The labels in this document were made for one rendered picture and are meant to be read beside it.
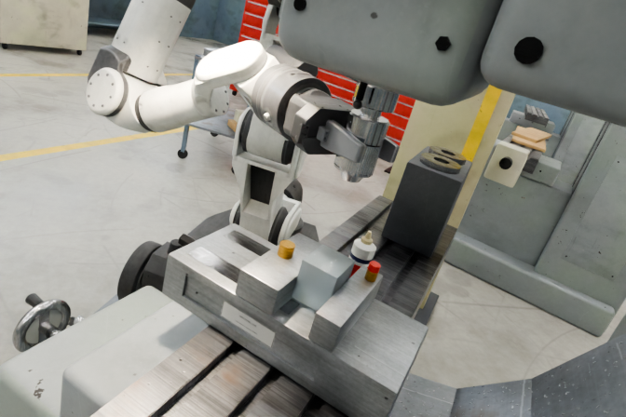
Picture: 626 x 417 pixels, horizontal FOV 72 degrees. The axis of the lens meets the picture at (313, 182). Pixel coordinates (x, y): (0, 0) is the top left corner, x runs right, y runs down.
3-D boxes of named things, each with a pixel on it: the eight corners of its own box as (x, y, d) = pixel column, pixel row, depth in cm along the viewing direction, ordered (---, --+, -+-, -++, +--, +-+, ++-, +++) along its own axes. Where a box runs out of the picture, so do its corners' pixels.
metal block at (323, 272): (291, 297, 57) (302, 259, 55) (312, 278, 63) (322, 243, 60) (324, 316, 56) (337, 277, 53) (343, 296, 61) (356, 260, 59)
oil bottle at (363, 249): (337, 283, 77) (355, 230, 73) (346, 274, 81) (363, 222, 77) (358, 293, 76) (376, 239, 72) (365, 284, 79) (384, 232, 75)
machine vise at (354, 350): (160, 293, 63) (170, 228, 59) (226, 256, 76) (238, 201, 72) (378, 437, 50) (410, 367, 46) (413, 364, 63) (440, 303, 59)
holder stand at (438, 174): (379, 235, 99) (408, 155, 92) (402, 208, 118) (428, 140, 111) (430, 258, 95) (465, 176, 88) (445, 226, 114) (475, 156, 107)
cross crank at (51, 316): (-1, 352, 88) (-1, 305, 84) (55, 323, 98) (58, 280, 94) (49, 395, 82) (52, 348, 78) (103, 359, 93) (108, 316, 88)
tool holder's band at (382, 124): (357, 127, 45) (360, 118, 45) (340, 114, 49) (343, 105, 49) (394, 134, 47) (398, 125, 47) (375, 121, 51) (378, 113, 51)
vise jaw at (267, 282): (233, 293, 56) (239, 268, 55) (292, 252, 69) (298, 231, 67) (271, 316, 54) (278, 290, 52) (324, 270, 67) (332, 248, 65)
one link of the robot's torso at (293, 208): (246, 212, 162) (253, 181, 157) (296, 230, 159) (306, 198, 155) (224, 235, 143) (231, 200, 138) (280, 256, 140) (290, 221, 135)
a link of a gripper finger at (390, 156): (397, 141, 48) (360, 121, 52) (387, 168, 49) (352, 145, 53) (406, 141, 49) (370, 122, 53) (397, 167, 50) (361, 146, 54)
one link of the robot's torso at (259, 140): (248, 145, 132) (287, -14, 119) (302, 163, 130) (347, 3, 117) (228, 154, 118) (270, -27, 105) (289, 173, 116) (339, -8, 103)
